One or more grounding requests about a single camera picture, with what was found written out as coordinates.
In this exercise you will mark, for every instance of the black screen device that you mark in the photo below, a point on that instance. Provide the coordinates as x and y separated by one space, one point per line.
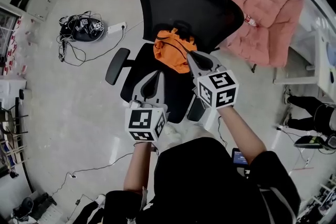
239 157

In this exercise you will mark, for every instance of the black round base with devices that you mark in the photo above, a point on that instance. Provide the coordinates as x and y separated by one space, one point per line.
82 30

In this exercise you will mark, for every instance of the person's left forearm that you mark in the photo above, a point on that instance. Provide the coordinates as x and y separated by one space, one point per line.
137 165

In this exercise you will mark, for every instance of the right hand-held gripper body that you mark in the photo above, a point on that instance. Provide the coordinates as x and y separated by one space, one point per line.
219 89

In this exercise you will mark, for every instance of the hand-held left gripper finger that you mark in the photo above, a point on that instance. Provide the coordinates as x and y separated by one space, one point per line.
161 89
138 91

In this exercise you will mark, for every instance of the person's right forearm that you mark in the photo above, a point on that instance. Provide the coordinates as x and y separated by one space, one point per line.
242 133

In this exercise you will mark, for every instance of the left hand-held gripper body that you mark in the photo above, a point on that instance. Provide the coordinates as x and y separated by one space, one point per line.
143 119

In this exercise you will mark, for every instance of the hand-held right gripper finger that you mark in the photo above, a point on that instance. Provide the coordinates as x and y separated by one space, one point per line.
193 66
216 60

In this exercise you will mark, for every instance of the black and green device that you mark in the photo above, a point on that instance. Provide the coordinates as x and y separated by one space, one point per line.
316 141

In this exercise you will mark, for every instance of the small plastic bottle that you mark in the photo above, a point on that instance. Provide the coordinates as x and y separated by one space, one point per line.
251 21

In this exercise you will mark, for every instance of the black backpack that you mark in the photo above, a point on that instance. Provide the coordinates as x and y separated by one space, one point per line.
25 207

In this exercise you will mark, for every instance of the person's black top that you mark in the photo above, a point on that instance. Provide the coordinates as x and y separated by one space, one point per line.
202 186

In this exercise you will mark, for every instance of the black mesh office chair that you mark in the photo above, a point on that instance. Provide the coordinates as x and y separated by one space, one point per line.
183 0

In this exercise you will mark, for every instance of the pink padded lounge chair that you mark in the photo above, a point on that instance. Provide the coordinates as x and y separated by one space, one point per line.
265 15

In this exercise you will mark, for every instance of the white table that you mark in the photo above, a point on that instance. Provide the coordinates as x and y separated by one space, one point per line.
307 60

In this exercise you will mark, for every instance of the orange bag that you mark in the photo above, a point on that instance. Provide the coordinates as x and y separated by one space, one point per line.
170 53

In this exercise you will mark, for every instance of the white power strip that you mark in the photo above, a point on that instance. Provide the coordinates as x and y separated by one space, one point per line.
116 29

